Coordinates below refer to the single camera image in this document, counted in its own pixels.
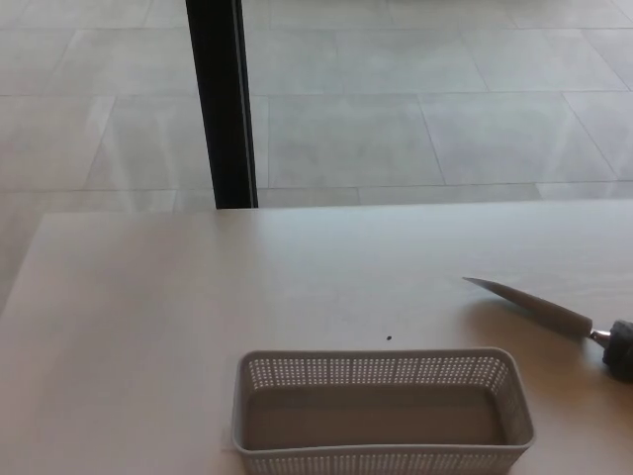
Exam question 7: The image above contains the black vertical frame post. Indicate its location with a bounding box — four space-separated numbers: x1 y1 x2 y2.
185 0 260 210

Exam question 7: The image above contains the grey perforated plastic basket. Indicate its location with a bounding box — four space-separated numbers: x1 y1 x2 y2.
230 348 536 475

